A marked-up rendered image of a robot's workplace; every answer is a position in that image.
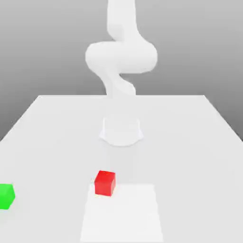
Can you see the small green cube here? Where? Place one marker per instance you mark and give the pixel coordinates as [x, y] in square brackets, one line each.
[5, 196]

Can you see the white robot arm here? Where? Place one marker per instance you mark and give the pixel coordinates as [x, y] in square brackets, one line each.
[121, 57]

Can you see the small red cube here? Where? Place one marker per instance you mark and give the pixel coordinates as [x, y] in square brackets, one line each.
[104, 183]

